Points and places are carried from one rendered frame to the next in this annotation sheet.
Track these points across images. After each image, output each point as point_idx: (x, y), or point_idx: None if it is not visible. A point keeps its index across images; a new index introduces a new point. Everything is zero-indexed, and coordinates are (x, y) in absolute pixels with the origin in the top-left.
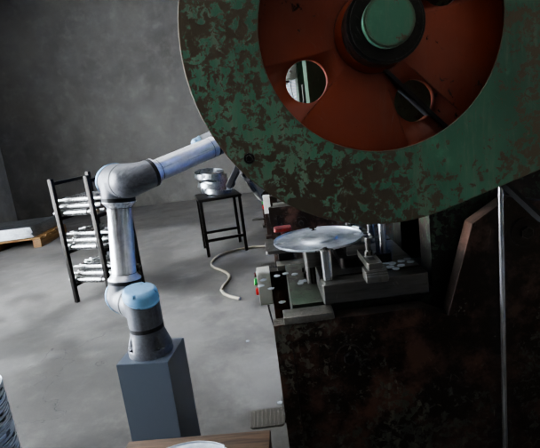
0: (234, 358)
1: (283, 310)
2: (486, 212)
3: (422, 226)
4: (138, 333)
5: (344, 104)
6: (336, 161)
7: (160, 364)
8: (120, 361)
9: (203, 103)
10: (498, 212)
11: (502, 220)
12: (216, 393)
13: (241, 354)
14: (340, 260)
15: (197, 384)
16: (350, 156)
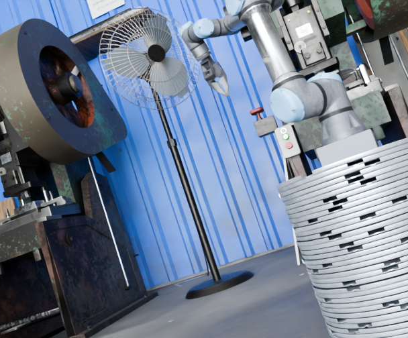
0: (205, 314)
1: (385, 86)
2: (366, 66)
3: (347, 78)
4: (352, 108)
5: None
6: None
7: (374, 133)
8: (362, 131)
9: None
10: (370, 66)
11: (372, 69)
12: (276, 296)
13: (198, 314)
14: (347, 88)
15: (247, 310)
16: None
